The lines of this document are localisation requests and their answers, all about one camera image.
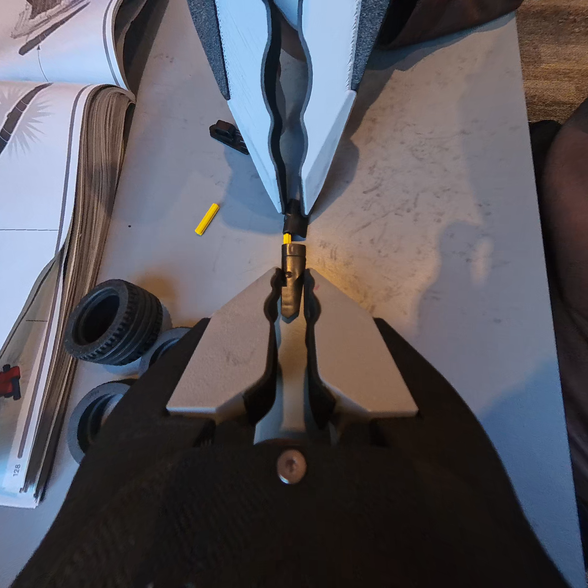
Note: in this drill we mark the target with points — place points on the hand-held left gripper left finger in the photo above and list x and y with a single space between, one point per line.
229 358

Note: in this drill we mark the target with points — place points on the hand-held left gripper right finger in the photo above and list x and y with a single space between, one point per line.
363 363

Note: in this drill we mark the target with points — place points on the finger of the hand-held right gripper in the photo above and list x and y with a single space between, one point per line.
328 92
243 92

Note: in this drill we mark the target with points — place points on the black brick piece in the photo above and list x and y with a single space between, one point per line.
292 285
225 135

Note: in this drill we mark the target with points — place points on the black rubber tyre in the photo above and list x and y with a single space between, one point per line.
76 427
149 360
138 330

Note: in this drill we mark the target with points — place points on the small black curved piece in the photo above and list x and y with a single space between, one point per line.
295 220

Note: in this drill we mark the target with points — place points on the grey desk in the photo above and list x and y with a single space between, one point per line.
436 206

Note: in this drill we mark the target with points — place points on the person's brown clothing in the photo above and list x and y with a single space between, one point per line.
565 275

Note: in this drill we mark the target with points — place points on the building instruction booklet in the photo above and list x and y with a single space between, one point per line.
46 206

